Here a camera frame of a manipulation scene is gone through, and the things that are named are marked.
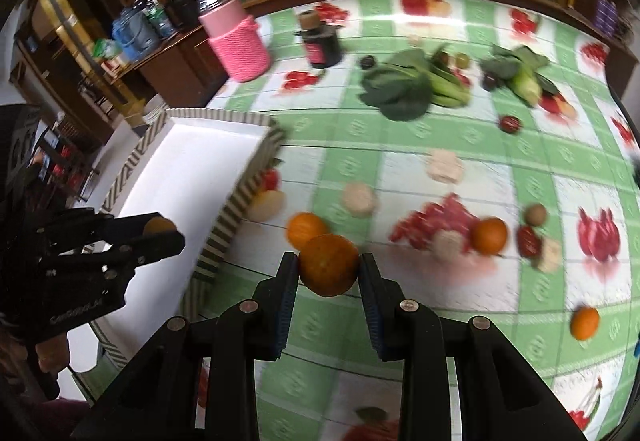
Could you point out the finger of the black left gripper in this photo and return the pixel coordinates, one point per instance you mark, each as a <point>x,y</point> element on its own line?
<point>144,250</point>
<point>121,230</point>

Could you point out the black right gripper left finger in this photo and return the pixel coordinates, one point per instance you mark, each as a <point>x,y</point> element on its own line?
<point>254,330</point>

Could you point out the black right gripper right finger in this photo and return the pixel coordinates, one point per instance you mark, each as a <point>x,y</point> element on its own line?
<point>402,329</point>

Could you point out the tan round fruit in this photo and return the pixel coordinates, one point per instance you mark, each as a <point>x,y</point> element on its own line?
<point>158,225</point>

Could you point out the beige cake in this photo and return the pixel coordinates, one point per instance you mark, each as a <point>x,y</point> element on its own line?
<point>444,166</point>
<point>447,245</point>
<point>550,256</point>
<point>359,199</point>

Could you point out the beige cake top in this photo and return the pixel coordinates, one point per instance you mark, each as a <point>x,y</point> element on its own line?
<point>444,166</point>

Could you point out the striped white box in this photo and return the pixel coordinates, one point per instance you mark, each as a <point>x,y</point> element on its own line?
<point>200,169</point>

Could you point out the red jujube beside kiwi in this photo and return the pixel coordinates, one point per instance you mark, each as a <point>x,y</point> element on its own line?
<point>528,242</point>

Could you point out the wooden side cabinet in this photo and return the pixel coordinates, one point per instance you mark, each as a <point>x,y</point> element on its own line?
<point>183,70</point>

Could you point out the brown kiwi fruit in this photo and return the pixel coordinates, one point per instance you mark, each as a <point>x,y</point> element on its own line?
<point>535,215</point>

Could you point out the blue water jug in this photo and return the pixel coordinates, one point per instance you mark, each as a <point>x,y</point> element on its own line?
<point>134,34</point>

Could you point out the green fruit tablecloth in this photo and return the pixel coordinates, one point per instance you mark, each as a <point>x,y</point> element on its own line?
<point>473,149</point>

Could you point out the pink knitted jar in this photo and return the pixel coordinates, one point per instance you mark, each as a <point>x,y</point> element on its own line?
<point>233,36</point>

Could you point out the red jujube on green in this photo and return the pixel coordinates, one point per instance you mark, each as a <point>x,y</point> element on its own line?
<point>509,124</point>

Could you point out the large bok choy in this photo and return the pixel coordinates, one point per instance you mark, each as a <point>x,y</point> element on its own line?
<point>406,85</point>

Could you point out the dark plum right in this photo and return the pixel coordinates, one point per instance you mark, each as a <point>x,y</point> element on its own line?
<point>490,82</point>

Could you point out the dark plum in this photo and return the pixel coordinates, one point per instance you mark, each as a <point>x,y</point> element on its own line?
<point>367,62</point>
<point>490,82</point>

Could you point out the dark plum left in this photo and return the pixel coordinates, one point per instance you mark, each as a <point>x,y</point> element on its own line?
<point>367,62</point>

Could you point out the small bok choy with corn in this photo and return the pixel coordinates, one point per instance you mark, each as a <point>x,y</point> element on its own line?
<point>519,70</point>

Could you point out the black jar with cork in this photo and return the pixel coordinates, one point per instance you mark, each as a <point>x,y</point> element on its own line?
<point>320,40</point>

